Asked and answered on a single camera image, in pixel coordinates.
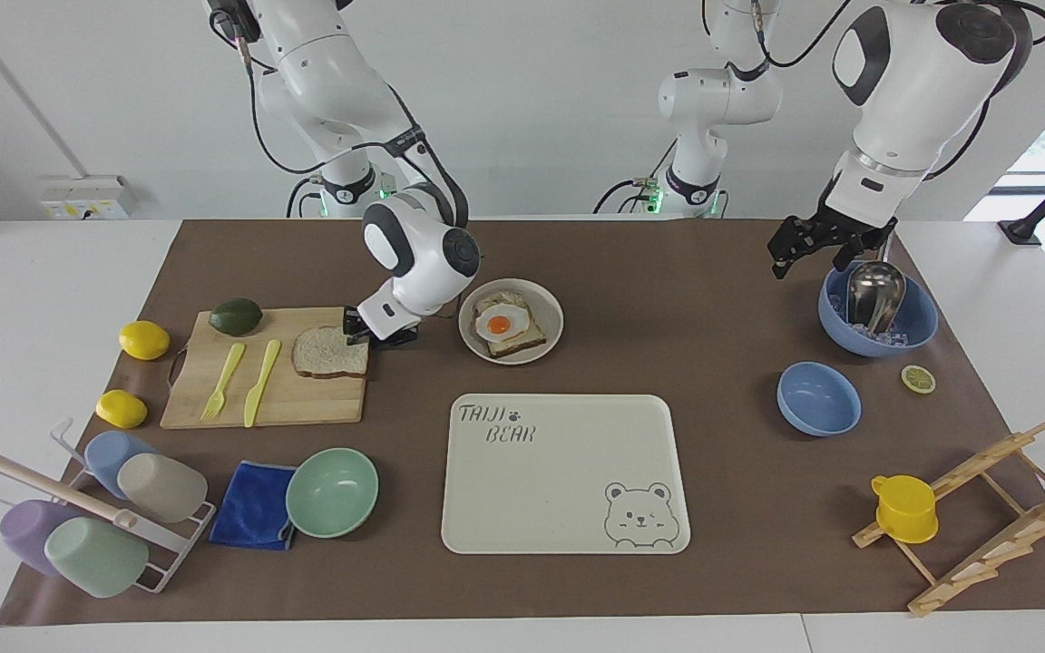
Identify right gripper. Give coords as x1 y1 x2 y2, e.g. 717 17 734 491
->
342 307 420 351

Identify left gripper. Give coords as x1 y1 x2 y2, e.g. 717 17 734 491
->
768 207 895 279

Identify plain bread slice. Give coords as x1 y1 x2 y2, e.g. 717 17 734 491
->
291 325 370 380

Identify beige round plate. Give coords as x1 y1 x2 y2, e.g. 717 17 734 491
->
458 278 565 365

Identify metal scoop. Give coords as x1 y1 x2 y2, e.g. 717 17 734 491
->
845 260 907 335

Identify wooden cutting board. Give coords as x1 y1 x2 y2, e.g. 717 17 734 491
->
160 307 370 430

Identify yellow plastic knife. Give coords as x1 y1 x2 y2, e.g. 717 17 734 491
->
243 339 282 428

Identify large blue bowl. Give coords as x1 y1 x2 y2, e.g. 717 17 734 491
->
817 263 939 358

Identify green avocado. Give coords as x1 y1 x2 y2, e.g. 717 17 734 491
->
209 297 264 336

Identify yellow plastic fork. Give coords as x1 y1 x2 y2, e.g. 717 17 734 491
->
200 342 247 423

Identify small blue bowl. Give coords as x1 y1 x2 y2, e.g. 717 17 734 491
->
776 361 863 438

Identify green bowl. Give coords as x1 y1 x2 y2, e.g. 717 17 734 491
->
285 447 380 540

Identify fried egg on toast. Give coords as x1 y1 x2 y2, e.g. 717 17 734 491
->
472 289 548 359

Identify blue cloth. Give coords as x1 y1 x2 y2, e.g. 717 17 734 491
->
208 460 298 551

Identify yellow lemon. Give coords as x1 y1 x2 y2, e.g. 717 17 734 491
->
119 320 171 362
95 389 149 430

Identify beige tray with bear print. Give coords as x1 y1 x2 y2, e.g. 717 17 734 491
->
441 393 692 555

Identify beige cup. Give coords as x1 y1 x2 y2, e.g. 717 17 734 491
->
116 453 209 524

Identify blue cup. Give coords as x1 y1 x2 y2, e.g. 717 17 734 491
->
84 430 161 500

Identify wooden dish rack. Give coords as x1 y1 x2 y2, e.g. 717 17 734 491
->
852 415 1045 619

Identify green cup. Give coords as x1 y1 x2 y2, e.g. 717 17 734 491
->
44 516 151 599

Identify purple cup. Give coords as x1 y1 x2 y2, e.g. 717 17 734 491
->
0 499 88 578

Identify yellow cup with handle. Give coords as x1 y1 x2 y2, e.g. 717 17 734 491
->
870 474 939 545

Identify white wall socket strip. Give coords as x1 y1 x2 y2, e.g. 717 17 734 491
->
40 175 135 221

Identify white wire cup rack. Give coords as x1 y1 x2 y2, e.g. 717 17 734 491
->
0 417 217 595

